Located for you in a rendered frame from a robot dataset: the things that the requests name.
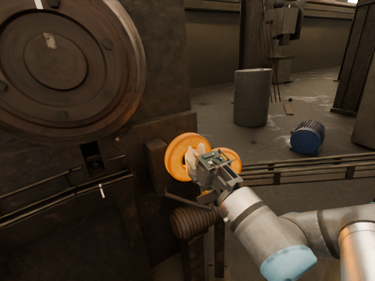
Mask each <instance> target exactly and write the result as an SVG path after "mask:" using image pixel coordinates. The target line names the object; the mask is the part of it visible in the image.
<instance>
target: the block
mask: <svg viewBox="0 0 375 281"><path fill-rule="evenodd" d="M143 147H144V151H145V157H146V163H147V169H148V175H149V178H150V184H151V187H152V189H153V190H154V192H155V194H156V195H157V197H161V196H163V188H164V187H167V192H168V193H170V192H172V191H173V185H172V177H171V174H170V173H169V172H168V170H167V169H166V166H165V153H166V150H167V148H168V146H167V144H166V143H165V142H164V141H162V140H161V139H160V138H156V139H153V140H148V141H145V142H144V143H143Z"/></svg>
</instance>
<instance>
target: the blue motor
mask: <svg viewBox="0 0 375 281"><path fill-rule="evenodd" d="M325 135H326V130H325V128H324V126H323V124H321V123H320V122H318V121H315V120H308V121H306V120H305V122H304V121H303V122H302V123H300V124H299V125H298V126H297V127H296V129H295V130H294V131H293V133H292V136H291V138H290V144H291V147H290V150H292V151H296V152H299V153H303V154H310V155H313V156H319V154H320V151H321V149H322V145H321V144H322V143H323V140H324V138H325Z"/></svg>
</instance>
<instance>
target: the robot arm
mask: <svg viewBox="0 0 375 281"><path fill-rule="evenodd" d="M221 153H222V154H223V155H224V156H225V157H226V158H227V160H225V159H224V158H223V157H222V156H221ZM185 163H186V171H187V174H188V176H189V177H190V178H191V179H192V180H193V182H194V183H197V184H198V185H199V186H200V188H204V190H208V189H209V191H204V192H202V193H201V195H200V196H198V197H197V198H196V199H197V201H198V204H199V205H203V204H206V205H208V204H210V203H211V202H213V201H216V200H217V204H218V206H219V214H220V215H221V217H222V218H223V220H224V222H225V223H226V224H227V225H228V226H229V228H230V229H231V230H232V232H233V234H234V235H235V236H236V238H237V239H238V240H239V242H240V243H241V244H242V246H243V247H244V249H245V250H246V252H247V253H248V254H249V256H250V257H251V258H252V260H253V261H254V263H255V264H256V266H257V267H258V268H259V270H260V272H261V274H262V275H263V276H264V277H265V278H266V279H267V280H268V281H296V280H297V279H299V278H300V277H301V276H302V275H304V274H305V273H306V272H307V271H309V270H310V269H311V268H312V267H313V266H314V265H315V264H316V263H317V259H340V268H341V281H375V202H371V203H369V204H365V205H357V206H349V207H340V208H335V209H327V210H320V211H319V210H317V211H309V212H301V213H298V212H290V213H286V214H284V215H282V216H279V217H277V216H276V215H275V213H274V212H273V211H272V210H271V209H270V208H269V207H268V206H267V205H266V204H265V203H264V202H263V201H262V200H261V199H260V198H259V197H258V196H257V195H256V194H255V193H254V192H253V190H252V189H251V188H250V187H243V186H242V184H243V180H242V179H241V178H240V177H239V176H238V174H237V173H236V172H235V171H234V170H233V169H232V168H231V167H230V165H231V163H232V160H231V159H230V158H229V157H228V156H227V155H226V154H225V153H224V152H223V151H222V150H221V149H220V148H218V151H216V150H214V151H211V152H208V153H205V147H204V145H203V144H202V143H199V145H198V147H197V149H192V147H191V146H189V148H188V150H187V152H186V153H185Z"/></svg>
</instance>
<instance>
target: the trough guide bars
mask: <svg viewBox="0 0 375 281"><path fill-rule="evenodd" d="M372 155H375V152H368V153H356V154H345V155H338V156H326V157H315V158H303V159H291V160H285V161H273V162H261V163H250V164H242V167H251V166H263V165H268V166H264V167H252V168H242V169H241V171H253V170H260V169H268V171H261V172H248V173H238V176H253V175H266V174H273V173H274V175H266V176H253V177H241V179H242V180H258V179H265V178H274V179H273V182H274V185H280V177H293V176H307V175H320V174H328V173H342V172H346V175H345V177H346V180H352V179H353V176H354V172H355V171H369V170H375V166H374V167H361V168H356V167H359V166H372V165H375V162H364V163H351V164H340V163H342V162H354V161H367V160H374V159H375V156H374V157H362V158H350V159H342V158H349V157H360V156H372ZM325 159H334V160H331V161H319V162H307V163H295V164H283V165H276V166H274V164H282V163H294V162H306V161H318V160H325ZM329 163H333V165H331V166H319V167H306V168H293V169H281V170H274V168H285V167H297V166H310V165H317V164H329ZM346 167H347V169H334V170H327V171H314V172H300V171H312V170H320V169H333V168H346ZM286 172H300V173H287V174H281V173H286Z"/></svg>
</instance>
